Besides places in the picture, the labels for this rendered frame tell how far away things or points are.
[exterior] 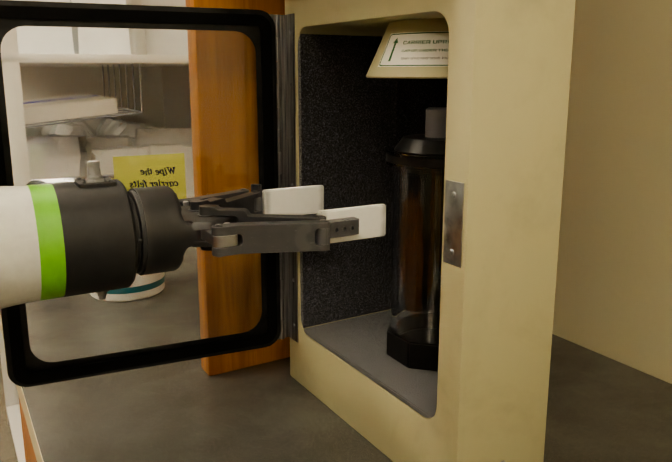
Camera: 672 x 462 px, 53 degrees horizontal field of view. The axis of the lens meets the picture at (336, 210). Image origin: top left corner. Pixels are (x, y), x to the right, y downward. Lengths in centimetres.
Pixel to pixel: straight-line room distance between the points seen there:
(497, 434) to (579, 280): 45
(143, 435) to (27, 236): 32
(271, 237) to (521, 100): 23
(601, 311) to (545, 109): 50
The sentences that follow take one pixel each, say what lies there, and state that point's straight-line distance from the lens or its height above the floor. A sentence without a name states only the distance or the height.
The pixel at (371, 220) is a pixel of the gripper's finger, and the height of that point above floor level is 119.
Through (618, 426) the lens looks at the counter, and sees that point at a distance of 83.
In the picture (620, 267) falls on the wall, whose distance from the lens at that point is 100.
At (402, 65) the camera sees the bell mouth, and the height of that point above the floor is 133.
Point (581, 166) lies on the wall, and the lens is 102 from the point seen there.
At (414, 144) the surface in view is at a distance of 68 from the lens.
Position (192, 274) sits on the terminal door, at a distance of 79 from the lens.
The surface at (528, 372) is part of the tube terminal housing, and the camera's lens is 65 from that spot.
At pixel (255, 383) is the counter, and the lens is 87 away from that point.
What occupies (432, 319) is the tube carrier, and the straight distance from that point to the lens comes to 70.
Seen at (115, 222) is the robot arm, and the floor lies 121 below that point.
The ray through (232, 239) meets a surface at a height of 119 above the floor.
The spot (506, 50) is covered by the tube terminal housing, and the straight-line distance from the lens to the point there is 56.
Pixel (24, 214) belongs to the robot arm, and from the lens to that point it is 54.
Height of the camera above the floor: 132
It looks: 12 degrees down
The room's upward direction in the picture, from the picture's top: straight up
